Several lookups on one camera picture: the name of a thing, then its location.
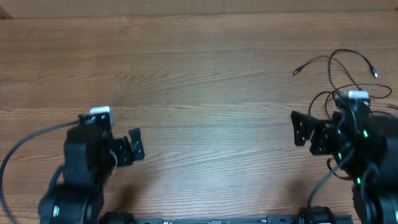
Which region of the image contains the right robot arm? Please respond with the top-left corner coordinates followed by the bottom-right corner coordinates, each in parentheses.
top-left (290, 96), bottom-right (397, 223)

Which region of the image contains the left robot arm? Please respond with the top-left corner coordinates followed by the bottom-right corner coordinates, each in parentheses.
top-left (38, 124), bottom-right (145, 224)

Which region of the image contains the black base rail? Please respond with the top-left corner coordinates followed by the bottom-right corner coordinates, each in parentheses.
top-left (98, 207), bottom-right (354, 224)

